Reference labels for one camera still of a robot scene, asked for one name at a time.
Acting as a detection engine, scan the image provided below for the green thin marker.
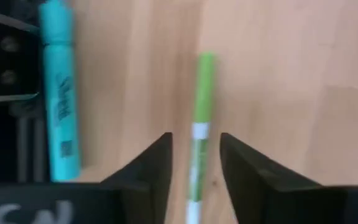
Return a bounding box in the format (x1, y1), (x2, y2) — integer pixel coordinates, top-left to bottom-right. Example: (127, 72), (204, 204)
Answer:
(185, 52), (216, 224)

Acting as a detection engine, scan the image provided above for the teal highlighter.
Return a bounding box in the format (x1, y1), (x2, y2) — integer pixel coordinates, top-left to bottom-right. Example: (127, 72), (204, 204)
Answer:
(38, 0), (82, 183)

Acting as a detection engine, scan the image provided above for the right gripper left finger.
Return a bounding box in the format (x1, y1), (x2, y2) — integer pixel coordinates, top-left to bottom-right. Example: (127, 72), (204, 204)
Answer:
(99, 132), (174, 224)

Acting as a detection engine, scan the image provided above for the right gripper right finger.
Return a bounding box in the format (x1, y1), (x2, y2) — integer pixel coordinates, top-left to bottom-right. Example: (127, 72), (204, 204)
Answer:
(220, 133), (348, 224)

